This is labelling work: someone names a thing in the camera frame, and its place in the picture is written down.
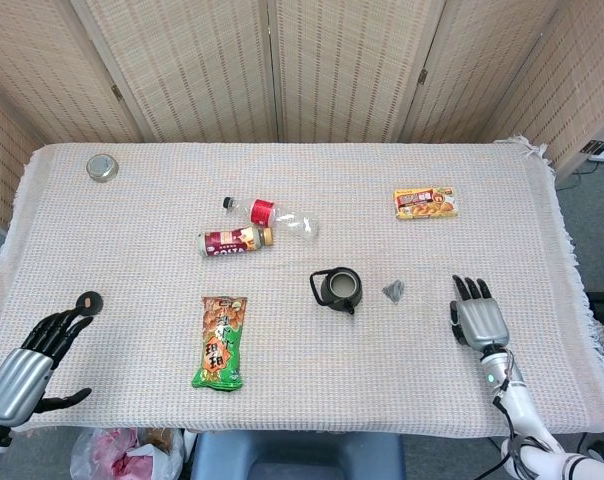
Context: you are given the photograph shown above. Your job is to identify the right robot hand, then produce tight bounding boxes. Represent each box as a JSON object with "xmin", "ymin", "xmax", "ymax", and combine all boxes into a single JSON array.
[{"xmin": 449, "ymin": 274, "xmax": 512, "ymax": 350}]

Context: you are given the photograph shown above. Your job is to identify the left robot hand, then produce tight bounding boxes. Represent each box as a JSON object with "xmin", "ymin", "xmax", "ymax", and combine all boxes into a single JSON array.
[{"xmin": 0, "ymin": 304, "xmax": 94, "ymax": 429}]

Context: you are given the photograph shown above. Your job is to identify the grey pyramid tea bag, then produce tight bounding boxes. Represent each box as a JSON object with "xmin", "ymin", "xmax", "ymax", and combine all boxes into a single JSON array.
[{"xmin": 381, "ymin": 279, "xmax": 406, "ymax": 305}]

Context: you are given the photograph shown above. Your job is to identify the small black round lid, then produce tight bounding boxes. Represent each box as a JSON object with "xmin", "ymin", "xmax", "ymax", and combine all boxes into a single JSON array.
[{"xmin": 74, "ymin": 290, "xmax": 105, "ymax": 317}]

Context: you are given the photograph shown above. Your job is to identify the pink white plastic bag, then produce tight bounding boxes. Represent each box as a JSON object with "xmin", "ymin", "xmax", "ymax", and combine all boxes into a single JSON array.
[{"xmin": 70, "ymin": 427, "xmax": 186, "ymax": 480}]

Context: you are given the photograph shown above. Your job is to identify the black teapot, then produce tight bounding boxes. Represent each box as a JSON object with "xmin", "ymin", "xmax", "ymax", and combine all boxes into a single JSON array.
[{"xmin": 309, "ymin": 267, "xmax": 363, "ymax": 316}]

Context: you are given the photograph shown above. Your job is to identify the green snack bag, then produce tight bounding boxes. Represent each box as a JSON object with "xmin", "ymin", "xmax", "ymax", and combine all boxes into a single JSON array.
[{"xmin": 190, "ymin": 295, "xmax": 249, "ymax": 391}]

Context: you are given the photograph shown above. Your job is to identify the yellow curry box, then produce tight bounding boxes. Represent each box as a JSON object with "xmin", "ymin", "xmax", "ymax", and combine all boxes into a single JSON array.
[{"xmin": 393, "ymin": 186, "xmax": 458, "ymax": 221}]

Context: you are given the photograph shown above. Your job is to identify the white woven tablecloth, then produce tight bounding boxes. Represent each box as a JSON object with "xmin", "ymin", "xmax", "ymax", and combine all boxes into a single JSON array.
[{"xmin": 0, "ymin": 137, "xmax": 604, "ymax": 436}]

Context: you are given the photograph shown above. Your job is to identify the blue chair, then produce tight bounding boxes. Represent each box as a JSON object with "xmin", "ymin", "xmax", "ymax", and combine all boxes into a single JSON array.
[{"xmin": 189, "ymin": 430, "xmax": 407, "ymax": 480}]

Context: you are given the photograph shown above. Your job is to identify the clear red-label plastic bottle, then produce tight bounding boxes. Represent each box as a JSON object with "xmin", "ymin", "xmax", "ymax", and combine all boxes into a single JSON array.
[{"xmin": 222, "ymin": 196, "xmax": 320, "ymax": 237}]

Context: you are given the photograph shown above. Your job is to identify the Costa coffee bottle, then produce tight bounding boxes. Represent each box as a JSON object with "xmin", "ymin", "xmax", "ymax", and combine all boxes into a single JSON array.
[{"xmin": 197, "ymin": 225, "xmax": 275, "ymax": 259}]

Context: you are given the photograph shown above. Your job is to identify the woven folding screen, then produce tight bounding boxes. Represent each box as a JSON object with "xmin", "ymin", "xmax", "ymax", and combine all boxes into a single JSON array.
[{"xmin": 0, "ymin": 0, "xmax": 604, "ymax": 236}]

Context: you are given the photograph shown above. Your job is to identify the black floor cable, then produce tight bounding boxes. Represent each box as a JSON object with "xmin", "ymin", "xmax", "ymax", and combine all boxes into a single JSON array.
[{"xmin": 555, "ymin": 167, "xmax": 586, "ymax": 192}]

